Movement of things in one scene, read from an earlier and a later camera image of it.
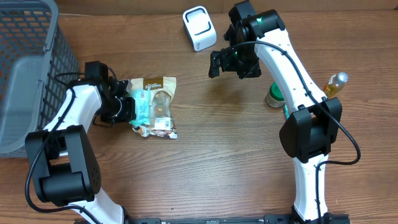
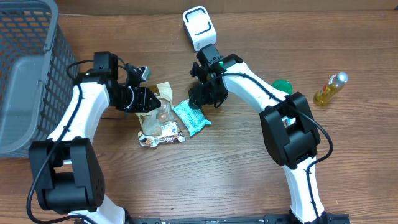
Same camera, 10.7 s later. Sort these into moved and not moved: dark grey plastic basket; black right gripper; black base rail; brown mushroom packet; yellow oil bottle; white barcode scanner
Moved: brown mushroom packet; black right gripper
Not moved: white barcode scanner; black base rail; dark grey plastic basket; yellow oil bottle
